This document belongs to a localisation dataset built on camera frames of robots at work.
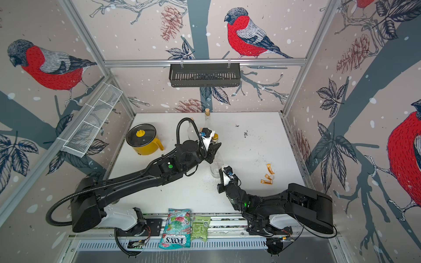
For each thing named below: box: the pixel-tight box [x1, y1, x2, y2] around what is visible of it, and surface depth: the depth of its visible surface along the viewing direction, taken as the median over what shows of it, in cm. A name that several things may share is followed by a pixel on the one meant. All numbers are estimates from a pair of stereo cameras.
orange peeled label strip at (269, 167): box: [266, 163, 275, 175], surface depth 94 cm
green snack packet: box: [191, 215, 211, 243], surface depth 74 cm
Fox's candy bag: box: [158, 208, 192, 250], surface depth 71 cm
